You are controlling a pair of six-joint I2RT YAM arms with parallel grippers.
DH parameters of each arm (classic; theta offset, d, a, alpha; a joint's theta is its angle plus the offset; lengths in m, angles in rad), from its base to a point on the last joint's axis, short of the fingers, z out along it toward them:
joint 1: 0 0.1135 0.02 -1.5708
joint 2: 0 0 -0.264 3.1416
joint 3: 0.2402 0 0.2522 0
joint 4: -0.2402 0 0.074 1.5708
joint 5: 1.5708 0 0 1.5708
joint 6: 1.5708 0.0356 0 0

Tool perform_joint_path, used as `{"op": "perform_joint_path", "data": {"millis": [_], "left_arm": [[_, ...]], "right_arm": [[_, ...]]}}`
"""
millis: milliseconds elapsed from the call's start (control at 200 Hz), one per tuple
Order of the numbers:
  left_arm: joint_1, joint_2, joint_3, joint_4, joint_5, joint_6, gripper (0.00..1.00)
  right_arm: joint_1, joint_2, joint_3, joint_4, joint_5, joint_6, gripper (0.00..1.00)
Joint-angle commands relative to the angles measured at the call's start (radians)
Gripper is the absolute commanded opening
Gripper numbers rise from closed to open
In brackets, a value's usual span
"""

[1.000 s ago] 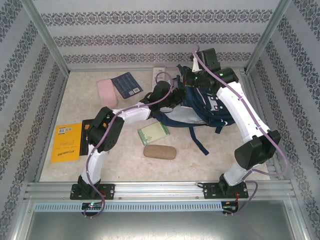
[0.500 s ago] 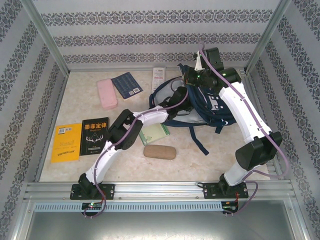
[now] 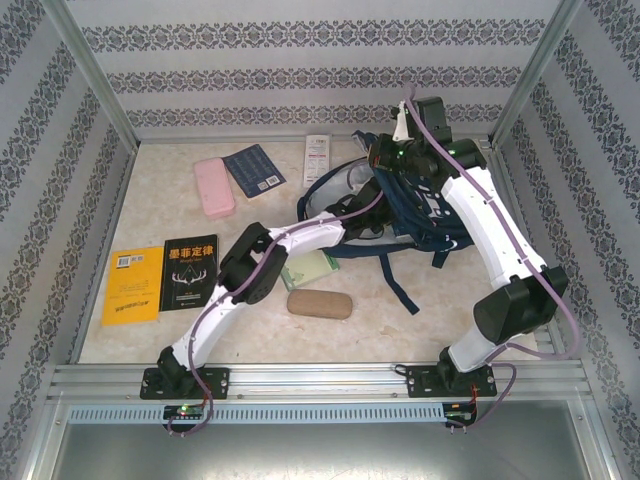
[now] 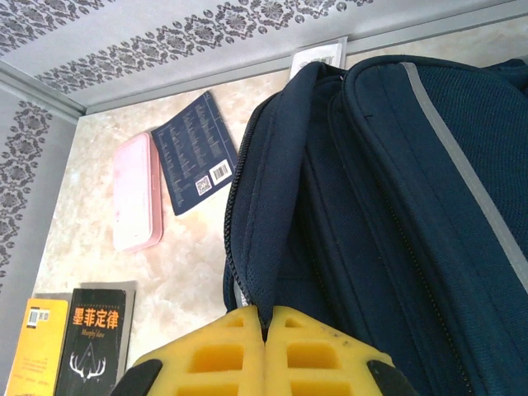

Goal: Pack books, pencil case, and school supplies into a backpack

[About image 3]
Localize aluminium frame post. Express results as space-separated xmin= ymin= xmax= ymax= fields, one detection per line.
xmin=489 ymin=0 xmax=584 ymax=146
xmin=42 ymin=0 xmax=141 ymax=146

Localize navy blue backpack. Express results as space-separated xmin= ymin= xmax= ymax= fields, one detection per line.
xmin=297 ymin=129 xmax=474 ymax=316

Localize blue book with barcode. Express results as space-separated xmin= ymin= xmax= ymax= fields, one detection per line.
xmin=222 ymin=144 xmax=285 ymax=200

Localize black book with antlers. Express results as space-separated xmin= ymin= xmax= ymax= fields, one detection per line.
xmin=158 ymin=233 xmax=221 ymax=312

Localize brown cork case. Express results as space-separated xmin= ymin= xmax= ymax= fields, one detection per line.
xmin=287 ymin=289 xmax=354 ymax=321

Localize slotted grey cable duct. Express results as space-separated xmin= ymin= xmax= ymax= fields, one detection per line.
xmin=67 ymin=403 xmax=446 ymax=424

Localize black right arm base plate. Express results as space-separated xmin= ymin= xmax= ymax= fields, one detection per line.
xmin=405 ymin=363 xmax=499 ymax=400

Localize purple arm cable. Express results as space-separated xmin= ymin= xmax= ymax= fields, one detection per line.
xmin=166 ymin=192 xmax=386 ymax=439
xmin=405 ymin=83 xmax=581 ymax=434

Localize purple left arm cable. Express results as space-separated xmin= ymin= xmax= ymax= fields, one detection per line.
xmin=166 ymin=192 xmax=386 ymax=439

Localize pink pencil case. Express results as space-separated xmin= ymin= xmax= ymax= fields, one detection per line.
xmin=193 ymin=157 xmax=237 ymax=219

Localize white packaged school supply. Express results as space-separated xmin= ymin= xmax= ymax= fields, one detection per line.
xmin=304 ymin=133 xmax=334 ymax=190

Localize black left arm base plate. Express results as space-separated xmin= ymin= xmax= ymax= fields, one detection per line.
xmin=139 ymin=367 xmax=231 ymax=401

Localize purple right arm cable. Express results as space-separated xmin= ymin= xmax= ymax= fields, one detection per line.
xmin=405 ymin=83 xmax=581 ymax=434

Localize yellow book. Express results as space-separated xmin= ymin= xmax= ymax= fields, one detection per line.
xmin=101 ymin=246 xmax=166 ymax=327

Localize aluminium frame rail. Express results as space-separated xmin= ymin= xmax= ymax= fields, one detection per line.
xmin=69 ymin=143 xmax=141 ymax=364
xmin=482 ymin=139 xmax=586 ymax=364

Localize wide aluminium mounting rail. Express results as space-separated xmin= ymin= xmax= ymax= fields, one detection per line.
xmin=47 ymin=363 xmax=586 ymax=401

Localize green notebook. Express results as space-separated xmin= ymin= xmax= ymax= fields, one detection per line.
xmin=279 ymin=248 xmax=342 ymax=292

